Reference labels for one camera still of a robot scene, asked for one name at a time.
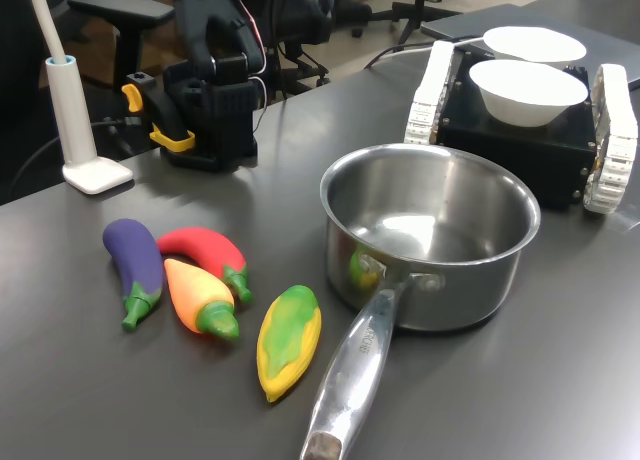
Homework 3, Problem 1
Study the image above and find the black office chair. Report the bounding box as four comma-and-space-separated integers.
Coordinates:
267, 0, 374, 101
49, 0, 176, 89
372, 0, 464, 46

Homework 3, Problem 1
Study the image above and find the tracked vehicle with white tracks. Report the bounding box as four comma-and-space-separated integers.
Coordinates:
403, 39, 640, 215

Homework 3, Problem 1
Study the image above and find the black cable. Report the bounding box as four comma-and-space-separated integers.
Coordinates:
9, 117, 151, 191

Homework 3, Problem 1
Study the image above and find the white bowl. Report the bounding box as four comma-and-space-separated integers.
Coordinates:
468, 59, 590, 128
482, 25, 587, 70

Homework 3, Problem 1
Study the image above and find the orange toy carrot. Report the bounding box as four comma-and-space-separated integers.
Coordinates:
163, 258, 241, 341

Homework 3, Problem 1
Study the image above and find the purple toy aubergine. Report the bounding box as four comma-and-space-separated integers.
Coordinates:
102, 218, 165, 332

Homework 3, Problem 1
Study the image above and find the red toy chilli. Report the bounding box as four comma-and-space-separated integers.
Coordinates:
156, 227, 254, 304

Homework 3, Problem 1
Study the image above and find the toy corn cob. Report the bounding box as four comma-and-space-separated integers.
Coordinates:
256, 284, 323, 404

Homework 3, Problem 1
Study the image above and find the black and yellow clamp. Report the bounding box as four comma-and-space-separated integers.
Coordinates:
121, 72, 197, 154

